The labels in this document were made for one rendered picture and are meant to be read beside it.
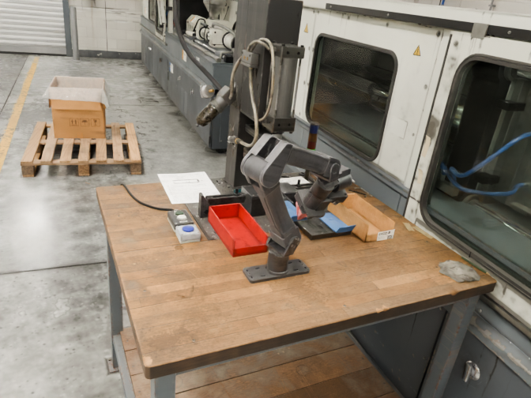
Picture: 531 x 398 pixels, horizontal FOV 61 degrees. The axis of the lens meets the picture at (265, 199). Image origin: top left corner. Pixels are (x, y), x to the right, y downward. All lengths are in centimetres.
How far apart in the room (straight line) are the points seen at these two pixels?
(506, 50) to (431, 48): 39
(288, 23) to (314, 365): 140
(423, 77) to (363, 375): 127
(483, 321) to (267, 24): 126
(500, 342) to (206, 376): 111
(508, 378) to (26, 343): 209
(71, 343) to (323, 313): 155
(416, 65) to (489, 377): 120
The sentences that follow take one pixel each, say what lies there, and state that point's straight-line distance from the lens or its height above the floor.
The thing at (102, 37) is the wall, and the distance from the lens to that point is 1070.
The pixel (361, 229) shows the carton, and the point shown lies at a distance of 163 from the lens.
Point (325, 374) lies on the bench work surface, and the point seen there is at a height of 22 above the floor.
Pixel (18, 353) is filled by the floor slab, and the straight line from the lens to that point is 252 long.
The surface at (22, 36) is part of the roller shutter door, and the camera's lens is 1069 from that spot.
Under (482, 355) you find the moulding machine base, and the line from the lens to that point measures 183.
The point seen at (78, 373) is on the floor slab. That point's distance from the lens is 235.
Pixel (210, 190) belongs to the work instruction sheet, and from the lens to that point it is 186.
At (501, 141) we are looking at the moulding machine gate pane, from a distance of 163.
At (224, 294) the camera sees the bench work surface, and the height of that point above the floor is 90.
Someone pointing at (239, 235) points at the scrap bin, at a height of 90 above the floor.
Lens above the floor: 167
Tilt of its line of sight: 25 degrees down
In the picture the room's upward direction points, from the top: 7 degrees clockwise
